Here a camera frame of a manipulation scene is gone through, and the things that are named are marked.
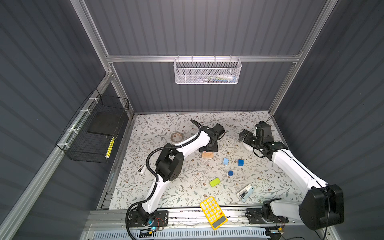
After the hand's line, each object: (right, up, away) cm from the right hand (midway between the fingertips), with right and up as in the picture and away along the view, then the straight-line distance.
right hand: (247, 137), depth 85 cm
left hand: (-20, -8, +8) cm, 23 cm away
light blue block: (-11, -16, +6) cm, 20 cm away
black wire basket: (-83, +1, -13) cm, 84 cm away
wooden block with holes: (-22, -12, +11) cm, 28 cm away
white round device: (-3, -4, -9) cm, 11 cm away
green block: (-19, -26, 0) cm, 32 cm away
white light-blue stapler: (-4, -31, -5) cm, 31 cm away
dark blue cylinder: (-9, -22, +4) cm, 24 cm away
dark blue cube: (-2, -16, +6) cm, 18 cm away
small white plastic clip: (-62, -20, +4) cm, 65 cm away
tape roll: (-44, -1, +20) cm, 48 cm away
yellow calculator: (-21, -37, -12) cm, 44 cm away
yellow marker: (-70, -4, -17) cm, 72 cm away
